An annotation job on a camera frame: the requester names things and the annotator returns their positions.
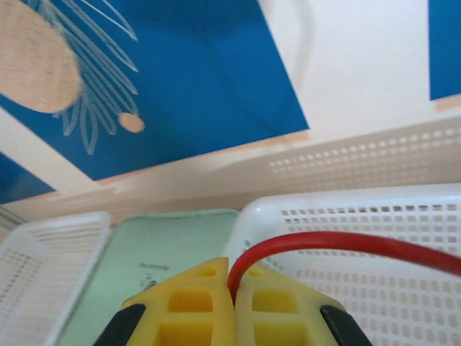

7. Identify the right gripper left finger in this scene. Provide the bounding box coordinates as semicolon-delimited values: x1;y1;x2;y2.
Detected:
93;256;237;346

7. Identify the white perforated plastic basket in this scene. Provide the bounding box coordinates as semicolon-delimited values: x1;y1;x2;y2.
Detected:
0;211;111;346
225;183;461;346

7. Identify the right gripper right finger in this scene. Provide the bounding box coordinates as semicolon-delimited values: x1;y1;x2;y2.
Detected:
233;265;374;346

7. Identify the red wire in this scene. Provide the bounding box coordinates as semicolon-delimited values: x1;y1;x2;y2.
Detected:
226;232;461;302

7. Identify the mint green zip pouch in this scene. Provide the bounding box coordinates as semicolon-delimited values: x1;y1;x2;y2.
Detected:
59;208;241;346

